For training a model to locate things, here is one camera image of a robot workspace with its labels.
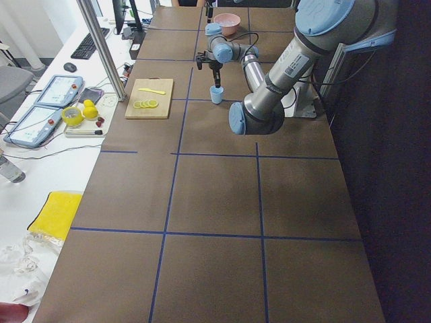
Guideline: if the yellow tape roll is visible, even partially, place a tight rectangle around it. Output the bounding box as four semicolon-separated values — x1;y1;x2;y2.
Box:
61;107;84;127

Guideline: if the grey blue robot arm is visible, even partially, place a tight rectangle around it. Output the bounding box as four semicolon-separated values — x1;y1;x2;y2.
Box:
196;1;399;135

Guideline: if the pink bowl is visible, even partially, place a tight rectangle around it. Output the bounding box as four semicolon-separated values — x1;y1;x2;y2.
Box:
213;13;241;36

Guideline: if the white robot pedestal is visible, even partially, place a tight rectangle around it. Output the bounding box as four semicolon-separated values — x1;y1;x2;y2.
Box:
281;66;317;118

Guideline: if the teach pendant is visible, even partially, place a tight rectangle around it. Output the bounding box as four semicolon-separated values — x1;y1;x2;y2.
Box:
3;104;63;148
35;75;84;108

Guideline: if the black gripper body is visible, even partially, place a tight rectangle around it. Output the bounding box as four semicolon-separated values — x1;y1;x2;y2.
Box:
210;61;222;70

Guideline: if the clear plastic bag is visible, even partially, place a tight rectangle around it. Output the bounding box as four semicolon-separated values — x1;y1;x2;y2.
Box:
1;233;64;307

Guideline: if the black keyboard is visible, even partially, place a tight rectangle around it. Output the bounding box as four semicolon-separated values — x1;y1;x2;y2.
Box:
71;34;96;60

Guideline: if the light blue plastic cup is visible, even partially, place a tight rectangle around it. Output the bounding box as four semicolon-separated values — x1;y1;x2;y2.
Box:
209;85;224;104

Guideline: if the whole yellow lemon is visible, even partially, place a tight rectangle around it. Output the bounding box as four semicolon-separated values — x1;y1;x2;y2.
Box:
82;106;98;119

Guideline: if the bamboo cutting board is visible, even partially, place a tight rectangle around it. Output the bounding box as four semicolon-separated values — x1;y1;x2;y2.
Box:
125;79;174;120

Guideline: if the pile of ice cubes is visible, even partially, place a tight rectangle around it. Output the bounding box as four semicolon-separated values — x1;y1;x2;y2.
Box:
218;19;236;27

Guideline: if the white tray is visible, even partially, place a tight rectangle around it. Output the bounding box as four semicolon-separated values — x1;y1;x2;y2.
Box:
61;93;118;138

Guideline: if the grey office chair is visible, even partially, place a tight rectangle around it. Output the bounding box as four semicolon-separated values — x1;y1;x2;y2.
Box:
1;66;34;103

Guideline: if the black computer mouse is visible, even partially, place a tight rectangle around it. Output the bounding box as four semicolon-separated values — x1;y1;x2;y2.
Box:
63;63;77;73

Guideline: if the yellow cloth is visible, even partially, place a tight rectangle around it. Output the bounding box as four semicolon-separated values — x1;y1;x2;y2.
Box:
27;191;83;242

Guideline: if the lemon slice one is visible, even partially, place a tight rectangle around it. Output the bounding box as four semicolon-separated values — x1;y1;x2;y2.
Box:
149;100;158;108

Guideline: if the lower teach pendant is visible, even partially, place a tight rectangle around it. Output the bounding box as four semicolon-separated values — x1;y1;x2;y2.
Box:
3;104;63;148

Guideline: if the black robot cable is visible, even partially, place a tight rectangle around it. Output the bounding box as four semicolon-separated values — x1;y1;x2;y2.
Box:
232;32;378;85

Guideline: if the yellow plastic knife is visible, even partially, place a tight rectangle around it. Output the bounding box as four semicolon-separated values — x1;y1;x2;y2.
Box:
138;87;166;95

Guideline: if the upper teach pendant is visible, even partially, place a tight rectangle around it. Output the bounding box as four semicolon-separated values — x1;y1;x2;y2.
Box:
35;75;84;108

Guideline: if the black monitor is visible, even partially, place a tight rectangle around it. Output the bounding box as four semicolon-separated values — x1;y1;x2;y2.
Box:
112;0;143;34

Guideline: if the aluminium frame post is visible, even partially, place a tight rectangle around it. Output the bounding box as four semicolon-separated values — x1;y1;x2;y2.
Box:
76;0;127;102

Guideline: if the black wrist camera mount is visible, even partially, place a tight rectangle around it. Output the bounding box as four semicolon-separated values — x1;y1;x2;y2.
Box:
195;50;213;70

